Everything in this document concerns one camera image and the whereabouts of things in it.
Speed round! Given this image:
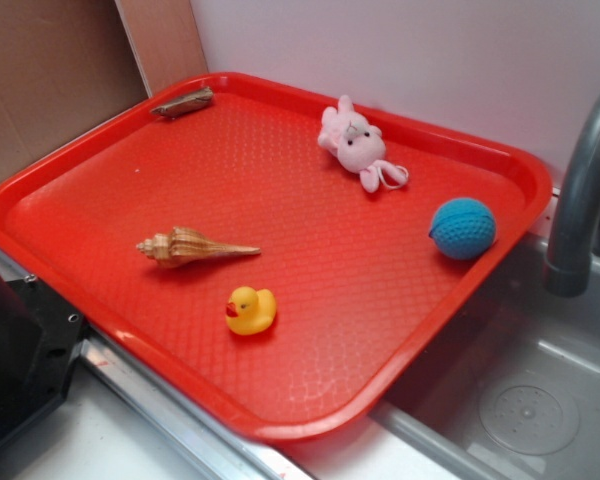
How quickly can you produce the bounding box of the red plastic tray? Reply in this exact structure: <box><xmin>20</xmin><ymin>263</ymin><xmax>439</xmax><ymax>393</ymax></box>
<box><xmin>0</xmin><ymin>73</ymin><xmax>552</xmax><ymax>443</ymax></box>

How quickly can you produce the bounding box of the pink plush bunny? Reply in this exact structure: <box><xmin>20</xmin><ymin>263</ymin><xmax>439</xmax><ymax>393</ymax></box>
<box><xmin>317</xmin><ymin>95</ymin><xmax>409</xmax><ymax>193</ymax></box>

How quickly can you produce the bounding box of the grey plastic sink basin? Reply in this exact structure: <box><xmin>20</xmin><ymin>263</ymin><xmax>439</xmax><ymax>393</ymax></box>
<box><xmin>372</xmin><ymin>235</ymin><xmax>600</xmax><ymax>479</ymax></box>

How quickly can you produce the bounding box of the grey toy faucet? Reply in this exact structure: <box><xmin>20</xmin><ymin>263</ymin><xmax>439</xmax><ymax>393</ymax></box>
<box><xmin>543</xmin><ymin>95</ymin><xmax>600</xmax><ymax>297</ymax></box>

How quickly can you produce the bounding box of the brown cardboard panel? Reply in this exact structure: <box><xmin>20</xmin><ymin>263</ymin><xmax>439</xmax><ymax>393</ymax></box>
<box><xmin>0</xmin><ymin>1</ymin><xmax>207</xmax><ymax>183</ymax></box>

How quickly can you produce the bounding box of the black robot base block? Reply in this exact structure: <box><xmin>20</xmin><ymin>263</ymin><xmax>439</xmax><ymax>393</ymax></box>
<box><xmin>0</xmin><ymin>275</ymin><xmax>87</xmax><ymax>449</ymax></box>

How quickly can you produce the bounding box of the tan spiral seashell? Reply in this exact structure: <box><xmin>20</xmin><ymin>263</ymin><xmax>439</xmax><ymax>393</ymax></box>
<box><xmin>136</xmin><ymin>227</ymin><xmax>261</xmax><ymax>268</ymax></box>

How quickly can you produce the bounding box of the blue knitted ball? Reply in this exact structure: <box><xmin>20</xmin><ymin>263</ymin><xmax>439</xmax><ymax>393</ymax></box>
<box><xmin>429</xmin><ymin>198</ymin><xmax>496</xmax><ymax>260</ymax></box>

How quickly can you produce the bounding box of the yellow rubber duck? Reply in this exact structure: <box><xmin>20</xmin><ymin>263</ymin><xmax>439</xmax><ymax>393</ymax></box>
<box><xmin>225</xmin><ymin>286</ymin><xmax>277</xmax><ymax>336</ymax></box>

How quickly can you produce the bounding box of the brown wood piece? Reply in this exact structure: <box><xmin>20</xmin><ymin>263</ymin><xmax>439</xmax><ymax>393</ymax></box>
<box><xmin>150</xmin><ymin>87</ymin><xmax>214</xmax><ymax>119</ymax></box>

